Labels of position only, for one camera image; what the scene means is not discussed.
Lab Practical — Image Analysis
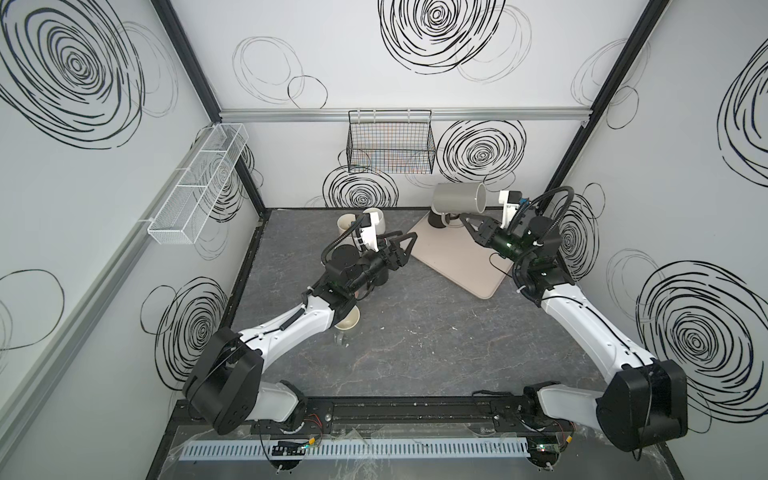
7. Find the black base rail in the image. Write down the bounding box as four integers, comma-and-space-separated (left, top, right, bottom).
167, 395, 652, 434

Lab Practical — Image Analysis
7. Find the white slotted cable duct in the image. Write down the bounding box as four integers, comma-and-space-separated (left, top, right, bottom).
178, 437, 530, 461

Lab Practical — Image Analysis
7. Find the tall grey mug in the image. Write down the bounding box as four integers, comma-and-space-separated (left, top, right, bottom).
334, 306, 361, 346

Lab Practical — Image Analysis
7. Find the wide grey mug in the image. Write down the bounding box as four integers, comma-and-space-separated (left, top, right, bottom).
431, 183, 487, 215

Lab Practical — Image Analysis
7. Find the beige plastic tray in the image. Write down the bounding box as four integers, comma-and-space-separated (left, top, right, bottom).
411, 213, 513, 299

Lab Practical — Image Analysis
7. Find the white wire shelf basket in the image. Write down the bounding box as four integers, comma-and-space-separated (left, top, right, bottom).
147, 123, 248, 245

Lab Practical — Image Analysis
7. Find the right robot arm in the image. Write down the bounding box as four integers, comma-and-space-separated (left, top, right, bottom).
458, 186, 688, 452

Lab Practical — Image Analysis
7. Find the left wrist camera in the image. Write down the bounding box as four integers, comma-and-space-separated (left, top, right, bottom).
352, 213, 378, 253

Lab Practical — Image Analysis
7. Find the black wire basket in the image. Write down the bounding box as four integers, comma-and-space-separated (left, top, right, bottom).
345, 109, 437, 175

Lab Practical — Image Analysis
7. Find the white mug with handle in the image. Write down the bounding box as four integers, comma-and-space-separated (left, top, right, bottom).
364, 207, 386, 235

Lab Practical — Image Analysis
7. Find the pink mug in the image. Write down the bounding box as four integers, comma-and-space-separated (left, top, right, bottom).
336, 213, 357, 235

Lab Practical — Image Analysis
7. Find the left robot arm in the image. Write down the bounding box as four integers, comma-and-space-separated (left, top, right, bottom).
182, 231, 418, 435

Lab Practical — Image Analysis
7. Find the small white mug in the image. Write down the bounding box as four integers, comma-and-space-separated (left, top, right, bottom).
427, 211, 450, 229

